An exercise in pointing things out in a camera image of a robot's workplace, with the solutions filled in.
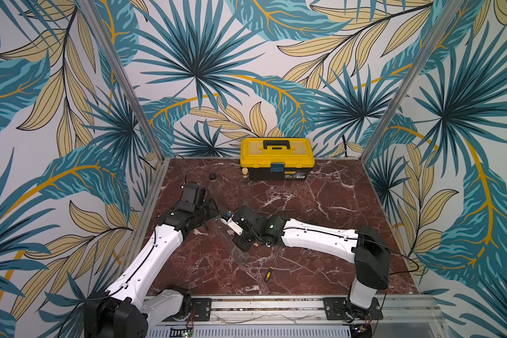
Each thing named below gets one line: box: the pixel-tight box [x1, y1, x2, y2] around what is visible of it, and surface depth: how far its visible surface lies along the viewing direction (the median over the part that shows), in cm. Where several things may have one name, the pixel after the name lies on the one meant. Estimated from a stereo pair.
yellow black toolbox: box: [240, 137, 316, 181], surface depth 100 cm
